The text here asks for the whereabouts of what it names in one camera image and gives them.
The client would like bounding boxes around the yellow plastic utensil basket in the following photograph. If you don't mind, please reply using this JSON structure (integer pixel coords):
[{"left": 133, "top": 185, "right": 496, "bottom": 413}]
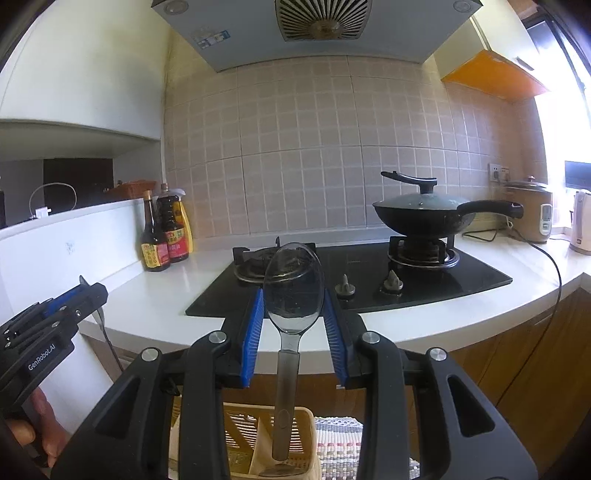
[{"left": 168, "top": 401, "right": 322, "bottom": 480}]

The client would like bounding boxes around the window with dark frame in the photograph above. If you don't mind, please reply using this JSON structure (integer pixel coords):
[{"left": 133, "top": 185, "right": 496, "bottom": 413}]
[{"left": 522, "top": 0, "right": 591, "bottom": 259}]

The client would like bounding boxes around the brown wicker basket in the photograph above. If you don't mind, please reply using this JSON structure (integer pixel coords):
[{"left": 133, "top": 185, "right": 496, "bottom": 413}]
[{"left": 104, "top": 180, "right": 160, "bottom": 202}]

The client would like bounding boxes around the slim dark soy sauce bottle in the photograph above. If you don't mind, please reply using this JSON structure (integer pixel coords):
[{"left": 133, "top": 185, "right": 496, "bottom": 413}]
[{"left": 140, "top": 190, "right": 171, "bottom": 273}]

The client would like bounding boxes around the large red label sauce bottle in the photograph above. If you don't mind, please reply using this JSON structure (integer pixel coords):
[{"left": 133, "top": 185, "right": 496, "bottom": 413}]
[{"left": 156, "top": 183, "right": 192, "bottom": 264}]

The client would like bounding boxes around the black glass gas stove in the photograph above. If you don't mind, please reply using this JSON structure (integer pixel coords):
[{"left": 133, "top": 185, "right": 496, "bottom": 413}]
[{"left": 185, "top": 239, "right": 513, "bottom": 319}]

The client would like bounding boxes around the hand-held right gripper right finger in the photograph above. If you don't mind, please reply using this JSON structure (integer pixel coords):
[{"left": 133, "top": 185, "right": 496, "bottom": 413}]
[{"left": 322, "top": 288, "right": 539, "bottom": 480}]

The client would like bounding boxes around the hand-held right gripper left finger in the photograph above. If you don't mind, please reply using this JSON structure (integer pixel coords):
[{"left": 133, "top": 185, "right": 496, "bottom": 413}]
[{"left": 51, "top": 287, "right": 266, "bottom": 480}]

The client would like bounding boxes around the black burner grate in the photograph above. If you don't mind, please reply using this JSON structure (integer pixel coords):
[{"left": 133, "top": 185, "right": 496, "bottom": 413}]
[
  {"left": 232, "top": 236, "right": 319, "bottom": 282},
  {"left": 387, "top": 234, "right": 461, "bottom": 269}
]

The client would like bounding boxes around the orange wall cabinet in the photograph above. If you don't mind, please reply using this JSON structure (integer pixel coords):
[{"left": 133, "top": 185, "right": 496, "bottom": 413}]
[{"left": 441, "top": 14, "right": 553, "bottom": 103}]

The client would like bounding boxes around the white electric kettle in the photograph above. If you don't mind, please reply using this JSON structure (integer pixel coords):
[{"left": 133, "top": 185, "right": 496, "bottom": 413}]
[{"left": 569, "top": 189, "right": 591, "bottom": 256}]

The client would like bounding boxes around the clear grey plastic spoon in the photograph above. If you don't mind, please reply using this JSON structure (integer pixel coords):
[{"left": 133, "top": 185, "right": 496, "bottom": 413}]
[{"left": 257, "top": 241, "right": 325, "bottom": 478}]

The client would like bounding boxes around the black power cable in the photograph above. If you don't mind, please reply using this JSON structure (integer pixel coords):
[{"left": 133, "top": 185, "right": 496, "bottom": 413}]
[{"left": 462, "top": 227, "right": 563, "bottom": 408}]

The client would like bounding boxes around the dark slim utensil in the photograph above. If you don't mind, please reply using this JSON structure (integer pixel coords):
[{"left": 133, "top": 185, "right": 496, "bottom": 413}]
[{"left": 95, "top": 308, "right": 124, "bottom": 372}]

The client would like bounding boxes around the person's left hand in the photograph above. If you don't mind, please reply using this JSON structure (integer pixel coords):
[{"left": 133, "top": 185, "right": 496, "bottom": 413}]
[{"left": 0, "top": 385, "right": 68, "bottom": 467}]

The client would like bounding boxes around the white charger with cable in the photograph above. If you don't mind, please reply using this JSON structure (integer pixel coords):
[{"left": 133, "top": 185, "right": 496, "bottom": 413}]
[{"left": 28, "top": 183, "right": 78, "bottom": 220}]

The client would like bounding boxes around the yellow oil bottle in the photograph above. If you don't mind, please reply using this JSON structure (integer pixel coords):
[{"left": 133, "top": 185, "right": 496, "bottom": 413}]
[{"left": 178, "top": 188, "right": 195, "bottom": 254}]

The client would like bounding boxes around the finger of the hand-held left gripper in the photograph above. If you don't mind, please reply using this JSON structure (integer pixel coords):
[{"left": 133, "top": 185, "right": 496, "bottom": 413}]
[
  {"left": 0, "top": 282, "right": 110, "bottom": 356},
  {"left": 0, "top": 275, "right": 89, "bottom": 334}
]

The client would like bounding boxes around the grey range hood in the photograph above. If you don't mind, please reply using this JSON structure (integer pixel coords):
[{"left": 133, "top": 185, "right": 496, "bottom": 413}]
[{"left": 151, "top": 0, "right": 483, "bottom": 73}]

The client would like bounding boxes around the beige rice cooker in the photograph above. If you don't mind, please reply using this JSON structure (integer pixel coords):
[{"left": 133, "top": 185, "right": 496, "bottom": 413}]
[{"left": 502, "top": 175, "right": 554, "bottom": 244}]

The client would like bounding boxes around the striped woven mat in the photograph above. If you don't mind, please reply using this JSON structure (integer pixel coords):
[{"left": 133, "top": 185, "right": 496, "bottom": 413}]
[{"left": 315, "top": 415, "right": 422, "bottom": 480}]

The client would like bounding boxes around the black wok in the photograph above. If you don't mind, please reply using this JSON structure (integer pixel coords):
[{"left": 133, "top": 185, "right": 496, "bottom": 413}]
[{"left": 372, "top": 194, "right": 525, "bottom": 237}]

